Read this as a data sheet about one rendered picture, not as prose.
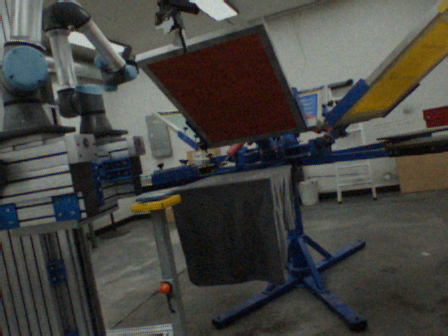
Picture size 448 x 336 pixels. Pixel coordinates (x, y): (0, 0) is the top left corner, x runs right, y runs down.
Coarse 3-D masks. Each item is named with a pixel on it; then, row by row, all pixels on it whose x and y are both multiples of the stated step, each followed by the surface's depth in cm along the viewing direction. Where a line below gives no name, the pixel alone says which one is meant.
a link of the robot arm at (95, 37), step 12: (60, 0) 167; (60, 12) 166; (72, 12) 166; (84, 12) 169; (72, 24) 170; (84, 24) 170; (96, 36) 175; (96, 48) 179; (108, 48) 180; (108, 60) 183; (120, 60) 186; (120, 72) 188; (132, 72) 189; (120, 84) 196
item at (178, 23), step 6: (162, 0) 138; (168, 0) 138; (162, 6) 138; (168, 6) 137; (156, 12) 137; (162, 12) 136; (174, 12) 134; (162, 18) 136; (174, 18) 134; (180, 18) 138; (156, 24) 136; (174, 24) 136; (180, 24) 137
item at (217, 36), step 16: (224, 32) 145; (240, 32) 143; (256, 32) 143; (160, 48) 157; (176, 48) 152; (192, 48) 152; (272, 48) 150; (144, 64) 161; (272, 64) 158; (288, 80) 171; (288, 96) 177; (304, 128) 201; (208, 144) 221; (224, 144) 220
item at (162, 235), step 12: (144, 204) 123; (156, 204) 121; (168, 204) 124; (156, 216) 127; (156, 228) 127; (156, 240) 128; (168, 240) 129; (168, 252) 128; (168, 264) 127; (168, 276) 128; (180, 300) 130; (180, 312) 129; (180, 324) 128
